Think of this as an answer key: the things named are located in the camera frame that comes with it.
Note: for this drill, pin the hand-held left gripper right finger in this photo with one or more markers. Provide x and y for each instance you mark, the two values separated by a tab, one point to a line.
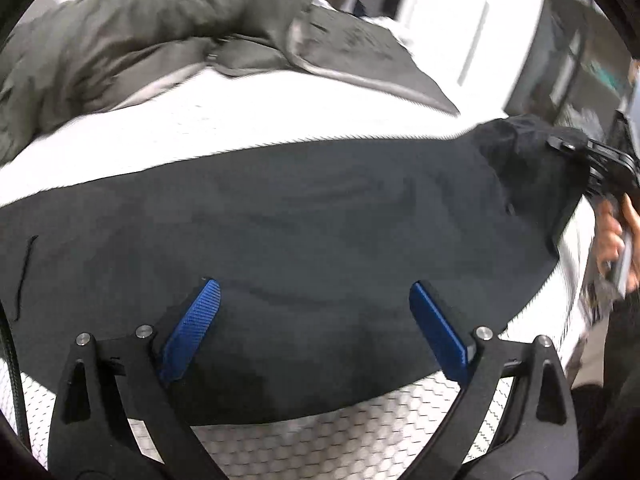
440	330

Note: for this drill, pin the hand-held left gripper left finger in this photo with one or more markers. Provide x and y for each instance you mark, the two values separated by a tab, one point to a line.
192	330

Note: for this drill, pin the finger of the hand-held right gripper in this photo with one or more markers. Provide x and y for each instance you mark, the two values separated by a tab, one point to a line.
567	144

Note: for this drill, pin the black pants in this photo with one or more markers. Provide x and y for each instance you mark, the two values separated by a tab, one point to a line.
300	220

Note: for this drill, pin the person's right hand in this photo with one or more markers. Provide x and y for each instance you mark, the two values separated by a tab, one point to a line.
610	240

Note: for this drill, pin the white wardrobe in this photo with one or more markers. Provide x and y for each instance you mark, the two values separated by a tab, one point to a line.
500	35

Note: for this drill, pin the person's dark clothing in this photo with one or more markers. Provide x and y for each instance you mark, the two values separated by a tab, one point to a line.
620	360

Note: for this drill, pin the olive green jacket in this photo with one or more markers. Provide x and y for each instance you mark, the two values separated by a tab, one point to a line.
125	25

